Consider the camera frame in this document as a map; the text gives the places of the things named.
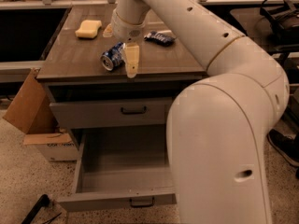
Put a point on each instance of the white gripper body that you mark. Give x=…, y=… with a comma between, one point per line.
x=127, y=31

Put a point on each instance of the brown cardboard box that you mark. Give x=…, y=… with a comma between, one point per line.
x=30, y=113

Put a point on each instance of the yellow sponge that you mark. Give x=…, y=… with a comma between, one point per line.
x=88, y=29

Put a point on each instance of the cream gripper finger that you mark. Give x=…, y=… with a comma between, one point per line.
x=108, y=31
x=131, y=57

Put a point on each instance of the black shoe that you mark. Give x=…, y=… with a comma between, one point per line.
x=286, y=146

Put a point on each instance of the grey drawer cabinet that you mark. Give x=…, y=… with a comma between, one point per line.
x=73, y=72

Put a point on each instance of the blue pepsi can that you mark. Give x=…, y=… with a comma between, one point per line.
x=112, y=57

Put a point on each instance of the black office chair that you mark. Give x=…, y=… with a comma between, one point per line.
x=273, y=25

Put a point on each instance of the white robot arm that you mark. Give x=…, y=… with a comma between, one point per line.
x=216, y=127

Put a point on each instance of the open grey middle drawer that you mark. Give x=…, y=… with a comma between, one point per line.
x=121, y=167

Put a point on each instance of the dark blue snack bag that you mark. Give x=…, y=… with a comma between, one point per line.
x=159, y=38

